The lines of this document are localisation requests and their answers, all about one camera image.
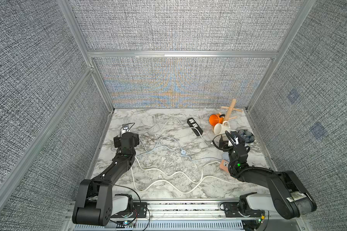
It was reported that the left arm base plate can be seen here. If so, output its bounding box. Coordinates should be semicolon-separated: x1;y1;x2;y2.
111;202;147;219

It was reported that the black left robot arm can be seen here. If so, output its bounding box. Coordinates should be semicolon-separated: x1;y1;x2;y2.
72;132;139;226

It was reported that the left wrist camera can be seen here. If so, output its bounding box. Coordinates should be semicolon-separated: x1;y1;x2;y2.
120;123;131;136

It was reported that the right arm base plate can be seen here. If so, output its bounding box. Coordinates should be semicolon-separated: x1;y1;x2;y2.
219;201;265;218

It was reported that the white mug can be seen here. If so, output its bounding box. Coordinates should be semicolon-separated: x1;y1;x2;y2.
214;121;231;135

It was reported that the orange mug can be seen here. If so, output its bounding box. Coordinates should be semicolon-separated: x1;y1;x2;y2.
209;114;225;126

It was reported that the pink power strip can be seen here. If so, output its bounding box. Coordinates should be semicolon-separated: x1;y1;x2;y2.
219;159;229;173

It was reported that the wooden mug tree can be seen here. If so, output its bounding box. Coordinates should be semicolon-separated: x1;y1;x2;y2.
220;99;243;121

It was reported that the white cord of pink strip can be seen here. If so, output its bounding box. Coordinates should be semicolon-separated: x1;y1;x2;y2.
129;155;243;194

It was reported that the black power strip white cord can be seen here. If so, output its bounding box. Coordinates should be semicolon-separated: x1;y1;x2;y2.
138;116;213;146

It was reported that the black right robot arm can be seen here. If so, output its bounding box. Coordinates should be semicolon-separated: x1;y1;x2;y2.
217;131;317;219

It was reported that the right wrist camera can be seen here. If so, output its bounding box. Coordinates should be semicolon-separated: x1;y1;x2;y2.
229;131;244;145

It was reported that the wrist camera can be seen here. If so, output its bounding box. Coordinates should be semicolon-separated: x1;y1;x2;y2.
120;123;131;136
229;131;244;145

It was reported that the aluminium front rail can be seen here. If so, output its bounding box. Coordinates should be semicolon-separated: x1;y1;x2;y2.
61;199;313;231

